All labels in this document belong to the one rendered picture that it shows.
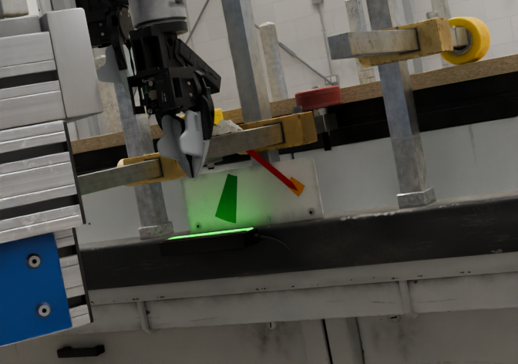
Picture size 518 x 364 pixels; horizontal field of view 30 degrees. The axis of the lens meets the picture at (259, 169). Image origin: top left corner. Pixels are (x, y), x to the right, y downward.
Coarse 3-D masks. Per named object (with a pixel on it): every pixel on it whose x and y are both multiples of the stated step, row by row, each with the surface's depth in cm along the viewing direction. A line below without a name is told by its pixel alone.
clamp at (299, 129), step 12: (264, 120) 156; (276, 120) 155; (288, 120) 154; (300, 120) 153; (312, 120) 157; (288, 132) 154; (300, 132) 153; (312, 132) 156; (276, 144) 156; (288, 144) 154; (300, 144) 154
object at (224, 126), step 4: (220, 120) 143; (224, 120) 143; (228, 120) 143; (220, 124) 142; (224, 124) 142; (228, 124) 140; (232, 124) 140; (216, 128) 142; (220, 128) 141; (224, 128) 139; (228, 128) 139; (232, 128) 139; (236, 128) 140; (240, 128) 144; (212, 132) 141; (216, 132) 141; (220, 132) 139; (224, 132) 139; (228, 132) 139
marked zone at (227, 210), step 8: (232, 176) 161; (224, 184) 162; (232, 184) 161; (224, 192) 162; (232, 192) 161; (224, 200) 162; (232, 200) 161; (224, 208) 162; (232, 208) 162; (216, 216) 163; (224, 216) 162; (232, 216) 162
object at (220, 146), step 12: (324, 120) 168; (336, 120) 172; (240, 132) 144; (252, 132) 147; (264, 132) 150; (276, 132) 153; (216, 144) 138; (228, 144) 141; (240, 144) 143; (252, 144) 146; (264, 144) 149; (216, 156) 137
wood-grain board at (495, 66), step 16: (464, 64) 161; (480, 64) 159; (496, 64) 158; (512, 64) 157; (416, 80) 165; (432, 80) 164; (448, 80) 162; (464, 80) 161; (352, 96) 172; (368, 96) 170; (224, 112) 185; (240, 112) 183; (272, 112) 180; (288, 112) 178; (160, 128) 193; (80, 144) 204; (96, 144) 202; (112, 144) 200
